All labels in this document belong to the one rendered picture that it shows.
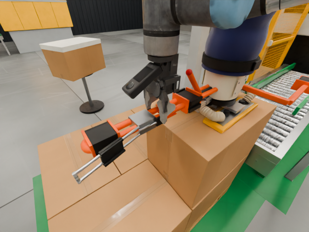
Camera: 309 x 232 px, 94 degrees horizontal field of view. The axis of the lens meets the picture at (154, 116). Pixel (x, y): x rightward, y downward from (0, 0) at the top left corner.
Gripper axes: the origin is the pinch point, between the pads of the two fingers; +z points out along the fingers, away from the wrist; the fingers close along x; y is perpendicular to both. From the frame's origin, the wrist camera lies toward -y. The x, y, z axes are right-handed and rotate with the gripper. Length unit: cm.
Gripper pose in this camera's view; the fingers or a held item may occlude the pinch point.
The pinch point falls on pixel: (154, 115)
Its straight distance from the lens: 50.1
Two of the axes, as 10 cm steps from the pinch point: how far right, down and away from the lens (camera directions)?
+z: 0.0, 8.0, 6.0
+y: 8.0, -3.6, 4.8
